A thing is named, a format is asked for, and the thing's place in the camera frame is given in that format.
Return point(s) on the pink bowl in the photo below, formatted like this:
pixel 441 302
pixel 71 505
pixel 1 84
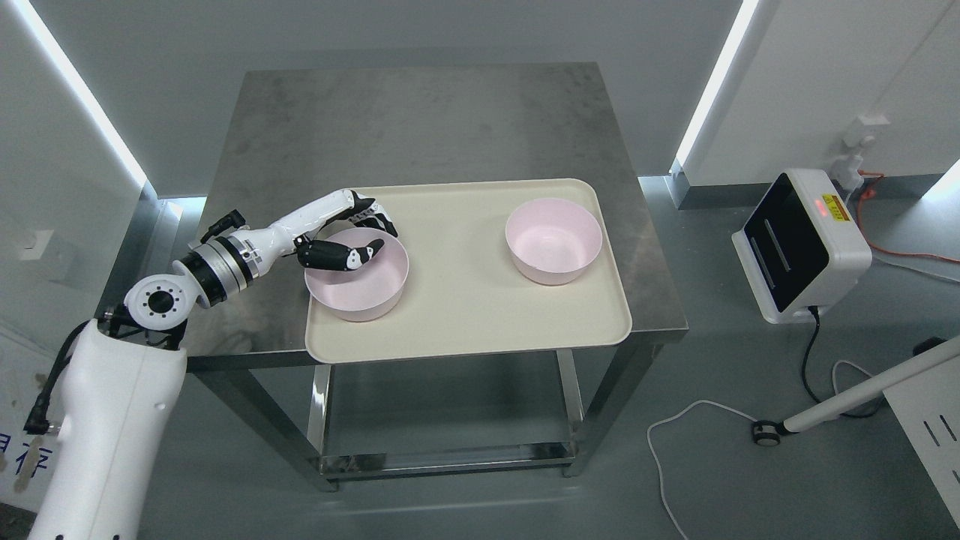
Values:
pixel 552 241
pixel 368 292

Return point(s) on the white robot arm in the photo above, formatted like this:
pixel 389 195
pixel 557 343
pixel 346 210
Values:
pixel 118 396

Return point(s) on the stainless steel table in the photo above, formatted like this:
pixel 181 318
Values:
pixel 294 133

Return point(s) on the beige plastic tray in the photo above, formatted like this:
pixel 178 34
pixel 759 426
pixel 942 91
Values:
pixel 464 296

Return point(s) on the white black box device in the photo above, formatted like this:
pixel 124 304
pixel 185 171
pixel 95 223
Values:
pixel 800 248

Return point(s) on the white stand leg with caster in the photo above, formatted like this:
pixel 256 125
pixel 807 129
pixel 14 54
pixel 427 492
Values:
pixel 936 352

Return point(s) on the white perforated panel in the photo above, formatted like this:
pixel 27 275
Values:
pixel 927 407

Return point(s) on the white wall outlet left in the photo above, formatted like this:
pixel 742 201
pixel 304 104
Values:
pixel 35 245

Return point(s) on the white wall socket plug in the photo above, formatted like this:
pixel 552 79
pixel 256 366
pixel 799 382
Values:
pixel 859 137

